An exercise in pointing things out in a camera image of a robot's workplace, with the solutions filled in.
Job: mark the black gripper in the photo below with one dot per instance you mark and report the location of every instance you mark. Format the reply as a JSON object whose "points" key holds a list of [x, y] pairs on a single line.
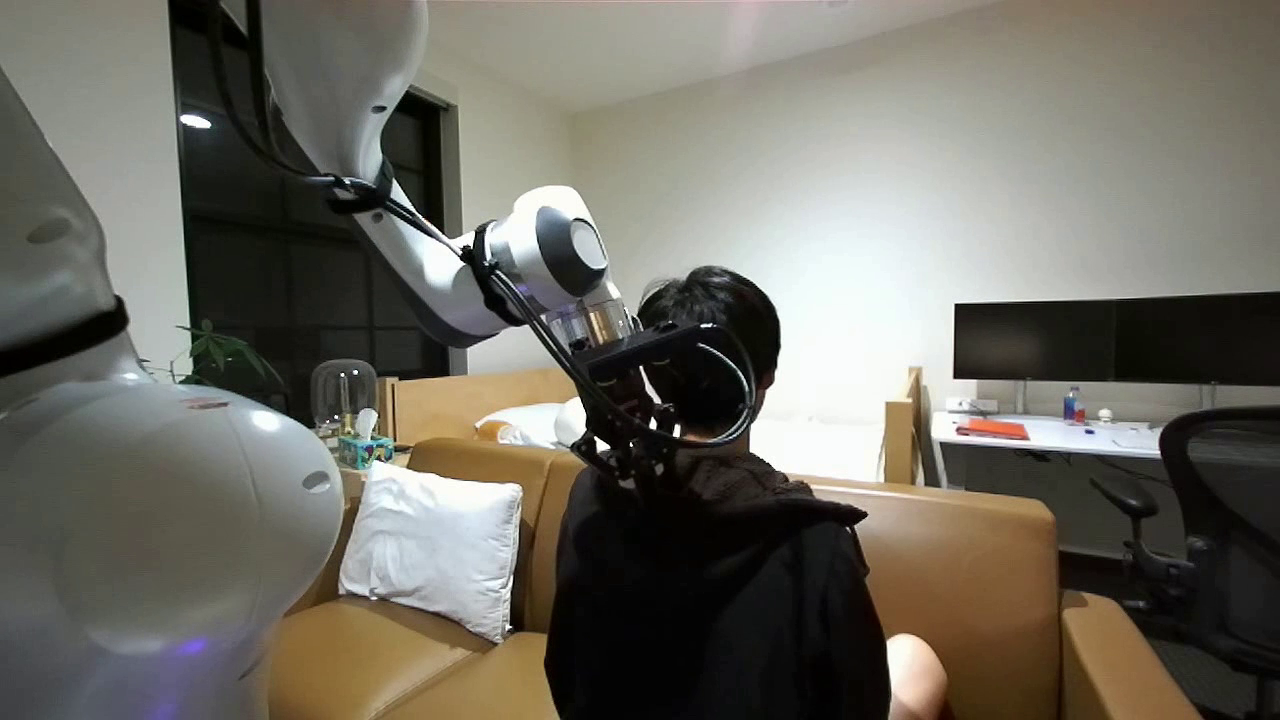
{"points": [[624, 412]]}

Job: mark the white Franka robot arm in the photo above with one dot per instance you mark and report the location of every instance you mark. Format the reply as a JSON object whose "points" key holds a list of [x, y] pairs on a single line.
{"points": [[134, 535]]}

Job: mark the seated person with black hair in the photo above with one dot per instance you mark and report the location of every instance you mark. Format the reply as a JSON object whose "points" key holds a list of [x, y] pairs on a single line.
{"points": [[727, 302]]}

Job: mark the white bed pillow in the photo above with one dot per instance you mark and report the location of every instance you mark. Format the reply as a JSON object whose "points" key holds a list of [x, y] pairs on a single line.
{"points": [[527, 427]]}

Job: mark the white square sofa pillow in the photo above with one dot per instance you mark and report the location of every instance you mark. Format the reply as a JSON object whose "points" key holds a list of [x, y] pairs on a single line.
{"points": [[435, 547]]}

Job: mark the teal tissue box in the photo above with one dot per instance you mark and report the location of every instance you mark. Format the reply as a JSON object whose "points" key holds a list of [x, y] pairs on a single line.
{"points": [[362, 447]]}

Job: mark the glass dome lamp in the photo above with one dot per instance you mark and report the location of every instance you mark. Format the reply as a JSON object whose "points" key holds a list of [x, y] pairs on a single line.
{"points": [[347, 389]]}

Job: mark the tan leather sofa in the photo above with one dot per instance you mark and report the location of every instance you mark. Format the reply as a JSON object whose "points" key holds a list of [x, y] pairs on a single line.
{"points": [[962, 562]]}

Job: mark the flat orange item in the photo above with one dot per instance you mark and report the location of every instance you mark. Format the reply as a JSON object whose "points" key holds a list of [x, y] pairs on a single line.
{"points": [[995, 429]]}

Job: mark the white desk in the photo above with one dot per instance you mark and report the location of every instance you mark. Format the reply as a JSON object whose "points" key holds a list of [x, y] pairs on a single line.
{"points": [[1054, 436]]}

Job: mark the green potted plant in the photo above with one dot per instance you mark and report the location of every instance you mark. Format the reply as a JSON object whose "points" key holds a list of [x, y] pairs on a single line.
{"points": [[224, 363]]}

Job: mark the dark gridded window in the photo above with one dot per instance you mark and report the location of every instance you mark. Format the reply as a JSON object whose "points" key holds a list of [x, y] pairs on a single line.
{"points": [[264, 255]]}

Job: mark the small blue bottle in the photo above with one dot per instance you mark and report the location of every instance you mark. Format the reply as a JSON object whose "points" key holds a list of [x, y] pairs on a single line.
{"points": [[1074, 407]]}

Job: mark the black wide monitor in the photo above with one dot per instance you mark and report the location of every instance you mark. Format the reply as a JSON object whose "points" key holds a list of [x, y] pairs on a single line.
{"points": [[1104, 341]]}

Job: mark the black office chair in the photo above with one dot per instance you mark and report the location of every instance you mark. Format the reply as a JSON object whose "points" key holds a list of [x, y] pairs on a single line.
{"points": [[1226, 535]]}

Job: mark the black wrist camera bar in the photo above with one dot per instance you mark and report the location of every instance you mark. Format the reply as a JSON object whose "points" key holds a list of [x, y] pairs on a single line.
{"points": [[640, 351]]}

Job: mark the light wooden bed frame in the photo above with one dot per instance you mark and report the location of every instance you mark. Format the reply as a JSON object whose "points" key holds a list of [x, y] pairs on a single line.
{"points": [[424, 407]]}

